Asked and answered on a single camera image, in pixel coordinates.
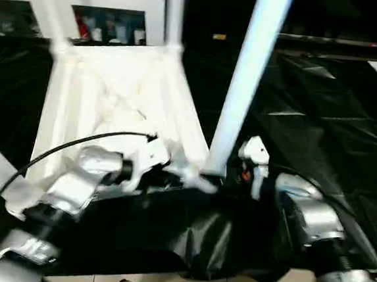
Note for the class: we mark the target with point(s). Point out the black work mat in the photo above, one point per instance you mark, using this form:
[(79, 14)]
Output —
[(340, 141)]

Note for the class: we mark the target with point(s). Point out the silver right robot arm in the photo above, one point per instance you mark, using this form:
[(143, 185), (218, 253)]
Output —
[(308, 211)]

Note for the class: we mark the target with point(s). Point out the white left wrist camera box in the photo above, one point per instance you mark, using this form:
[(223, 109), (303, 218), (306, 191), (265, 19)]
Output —
[(151, 154)]

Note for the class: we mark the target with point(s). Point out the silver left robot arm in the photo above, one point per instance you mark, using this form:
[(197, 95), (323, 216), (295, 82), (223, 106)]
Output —
[(87, 168)]

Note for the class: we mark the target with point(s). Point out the white plastic table top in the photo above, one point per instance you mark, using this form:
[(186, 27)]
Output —
[(114, 88)]

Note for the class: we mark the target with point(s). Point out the silver metal rail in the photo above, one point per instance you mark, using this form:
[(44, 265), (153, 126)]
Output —
[(342, 43)]

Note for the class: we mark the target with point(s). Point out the small yellow label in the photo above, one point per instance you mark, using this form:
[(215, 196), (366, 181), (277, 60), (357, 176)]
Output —
[(219, 36)]

